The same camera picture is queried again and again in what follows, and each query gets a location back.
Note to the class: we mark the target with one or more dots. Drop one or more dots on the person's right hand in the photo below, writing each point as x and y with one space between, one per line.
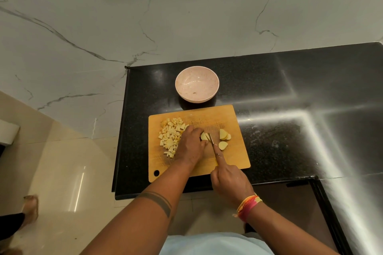
232 184

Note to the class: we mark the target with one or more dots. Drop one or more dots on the person's left hand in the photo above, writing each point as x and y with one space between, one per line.
190 147

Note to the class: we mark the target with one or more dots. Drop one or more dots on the pile of diced potato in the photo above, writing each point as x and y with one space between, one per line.
169 136

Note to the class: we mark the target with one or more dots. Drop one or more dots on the potato end piece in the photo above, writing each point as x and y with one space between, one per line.
223 145

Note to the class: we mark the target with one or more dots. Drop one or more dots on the yellow potato half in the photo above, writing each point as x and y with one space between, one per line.
223 134

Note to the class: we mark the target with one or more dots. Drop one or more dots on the pink speckled bowl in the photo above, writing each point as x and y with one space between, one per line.
199 80

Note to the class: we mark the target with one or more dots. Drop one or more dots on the person's left forearm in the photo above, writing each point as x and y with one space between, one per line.
137 225

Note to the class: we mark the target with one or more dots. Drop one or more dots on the wooden cutting board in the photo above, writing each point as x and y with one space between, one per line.
236 159

